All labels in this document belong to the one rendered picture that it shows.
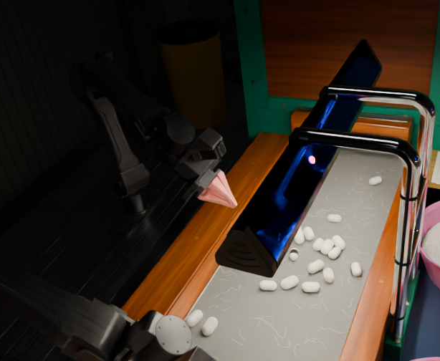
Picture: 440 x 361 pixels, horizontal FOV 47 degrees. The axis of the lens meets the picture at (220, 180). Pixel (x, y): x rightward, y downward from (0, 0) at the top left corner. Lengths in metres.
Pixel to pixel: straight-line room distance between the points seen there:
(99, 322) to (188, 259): 0.38
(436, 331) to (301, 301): 0.26
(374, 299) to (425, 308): 0.15
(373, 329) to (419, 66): 0.65
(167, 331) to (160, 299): 0.31
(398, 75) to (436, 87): 0.09
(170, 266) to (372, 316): 0.41
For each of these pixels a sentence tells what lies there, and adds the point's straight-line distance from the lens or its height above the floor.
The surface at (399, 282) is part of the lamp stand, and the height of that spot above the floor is 0.86.
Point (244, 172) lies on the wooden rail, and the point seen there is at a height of 0.77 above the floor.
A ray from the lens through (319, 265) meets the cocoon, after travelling 1.05.
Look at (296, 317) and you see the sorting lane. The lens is 0.98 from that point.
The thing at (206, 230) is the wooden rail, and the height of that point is 0.77.
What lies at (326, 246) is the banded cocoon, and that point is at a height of 0.76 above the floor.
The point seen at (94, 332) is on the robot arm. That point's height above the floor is 0.95.
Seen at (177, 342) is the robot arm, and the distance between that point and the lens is 0.71.
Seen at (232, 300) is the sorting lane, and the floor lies 0.74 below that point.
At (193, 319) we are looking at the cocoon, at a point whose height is 0.76.
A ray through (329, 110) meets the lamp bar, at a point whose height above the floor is 1.10.
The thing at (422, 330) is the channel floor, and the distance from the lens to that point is 1.07.
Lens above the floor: 1.50
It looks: 34 degrees down
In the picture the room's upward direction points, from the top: 9 degrees counter-clockwise
